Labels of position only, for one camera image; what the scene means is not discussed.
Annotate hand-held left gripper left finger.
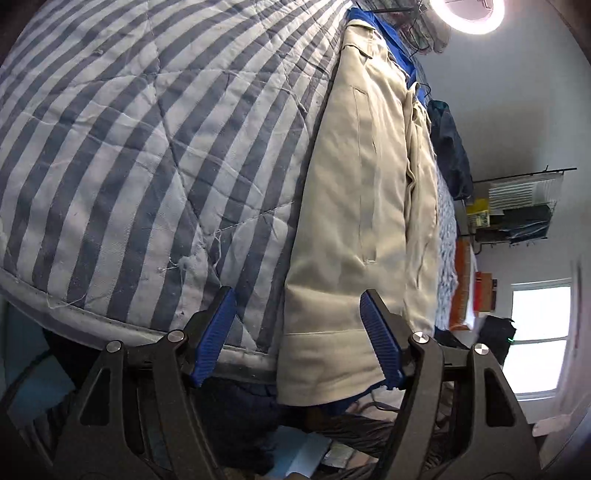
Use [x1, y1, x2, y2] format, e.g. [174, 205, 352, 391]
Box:
[46, 286, 238, 480]

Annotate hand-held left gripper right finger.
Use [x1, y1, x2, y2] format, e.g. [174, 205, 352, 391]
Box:
[359, 289, 543, 480]

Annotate cream and blue jacket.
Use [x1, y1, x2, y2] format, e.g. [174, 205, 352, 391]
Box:
[276, 7, 439, 407]

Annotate dark hanging clothes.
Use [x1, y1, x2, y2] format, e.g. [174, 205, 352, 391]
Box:
[475, 205, 552, 245]

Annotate black clothes rack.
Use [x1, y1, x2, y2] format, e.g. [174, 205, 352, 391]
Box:
[462, 166, 578, 254]

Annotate window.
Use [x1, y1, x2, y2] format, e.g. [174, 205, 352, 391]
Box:
[501, 279, 573, 400]

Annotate red box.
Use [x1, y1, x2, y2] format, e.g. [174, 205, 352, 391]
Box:
[473, 272, 498, 315]

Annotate table with orange cloth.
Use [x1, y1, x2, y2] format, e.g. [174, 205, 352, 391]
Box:
[450, 237, 477, 330]

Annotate blue patterned bed sheet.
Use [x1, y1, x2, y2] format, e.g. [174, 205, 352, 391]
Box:
[436, 175, 461, 324]

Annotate yellow box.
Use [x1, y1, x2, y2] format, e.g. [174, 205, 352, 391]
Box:
[466, 199, 491, 227]

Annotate striped towel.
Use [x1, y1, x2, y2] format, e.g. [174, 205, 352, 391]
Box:
[488, 180, 542, 209]

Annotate blue striped quilt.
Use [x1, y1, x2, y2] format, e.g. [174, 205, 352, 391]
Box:
[0, 0, 356, 384]

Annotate dark hanging garment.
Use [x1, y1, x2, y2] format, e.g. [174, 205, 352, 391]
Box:
[427, 99, 475, 200]

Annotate ring light cable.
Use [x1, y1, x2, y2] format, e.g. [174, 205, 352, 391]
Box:
[401, 25, 434, 101]

